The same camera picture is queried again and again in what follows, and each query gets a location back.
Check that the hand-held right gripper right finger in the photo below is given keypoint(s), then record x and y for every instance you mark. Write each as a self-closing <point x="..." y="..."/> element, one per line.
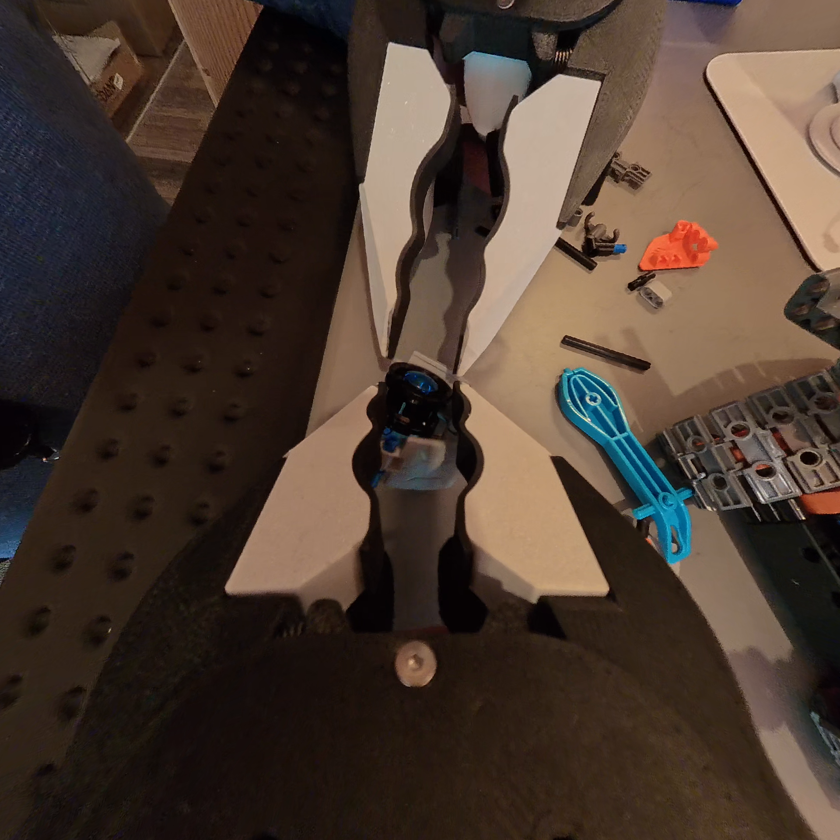
<point x="531" y="531"/>

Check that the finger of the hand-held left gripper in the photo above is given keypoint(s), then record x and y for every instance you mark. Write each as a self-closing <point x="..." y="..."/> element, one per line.
<point x="394" y="131"/>
<point x="544" y="151"/>

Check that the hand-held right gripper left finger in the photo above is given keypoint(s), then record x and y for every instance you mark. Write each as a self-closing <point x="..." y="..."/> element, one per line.
<point x="302" y="531"/>

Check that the blue plastic separator tool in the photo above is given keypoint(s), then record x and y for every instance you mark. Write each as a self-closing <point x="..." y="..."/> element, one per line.
<point x="623" y="453"/>

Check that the dark grey cross connector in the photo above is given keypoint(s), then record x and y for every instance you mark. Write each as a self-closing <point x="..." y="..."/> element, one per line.
<point x="630" y="172"/>

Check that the dark grey claw piece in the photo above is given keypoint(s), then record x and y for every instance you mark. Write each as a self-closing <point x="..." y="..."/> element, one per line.
<point x="600" y="237"/>

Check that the short black axle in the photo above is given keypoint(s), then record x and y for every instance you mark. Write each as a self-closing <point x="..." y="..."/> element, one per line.
<point x="576" y="254"/>

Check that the orange angled piece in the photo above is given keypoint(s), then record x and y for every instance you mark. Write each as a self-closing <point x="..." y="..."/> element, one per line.
<point x="676" y="249"/>

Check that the small light grey beam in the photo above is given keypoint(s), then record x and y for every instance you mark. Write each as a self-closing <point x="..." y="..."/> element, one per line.
<point x="653" y="292"/>

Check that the long black axle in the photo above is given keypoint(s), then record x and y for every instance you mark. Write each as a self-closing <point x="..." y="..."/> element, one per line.
<point x="604" y="353"/>

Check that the white book stand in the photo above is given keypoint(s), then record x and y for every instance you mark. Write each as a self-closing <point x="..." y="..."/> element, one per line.
<point x="774" y="131"/>

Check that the black studded panel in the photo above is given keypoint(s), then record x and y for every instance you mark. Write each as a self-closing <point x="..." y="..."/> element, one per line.
<point x="197" y="328"/>

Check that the grey orange tracked toy robot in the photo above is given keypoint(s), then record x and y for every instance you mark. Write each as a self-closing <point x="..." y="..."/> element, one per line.
<point x="754" y="446"/>

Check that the cardboard box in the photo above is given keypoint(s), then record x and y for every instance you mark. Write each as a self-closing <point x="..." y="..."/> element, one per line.
<point x="98" y="65"/>

